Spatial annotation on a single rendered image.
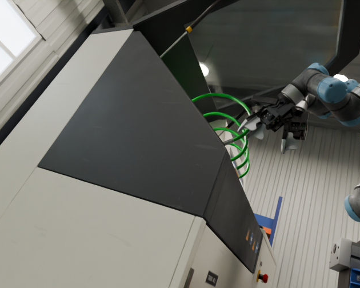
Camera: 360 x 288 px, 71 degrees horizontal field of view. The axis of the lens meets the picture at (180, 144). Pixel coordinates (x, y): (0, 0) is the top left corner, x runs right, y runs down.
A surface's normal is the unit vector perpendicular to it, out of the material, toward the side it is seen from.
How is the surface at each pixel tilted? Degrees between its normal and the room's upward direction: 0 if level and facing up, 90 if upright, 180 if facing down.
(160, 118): 90
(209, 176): 90
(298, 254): 90
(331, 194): 90
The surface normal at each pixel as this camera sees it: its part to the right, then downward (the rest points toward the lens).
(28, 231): -0.36, -0.54
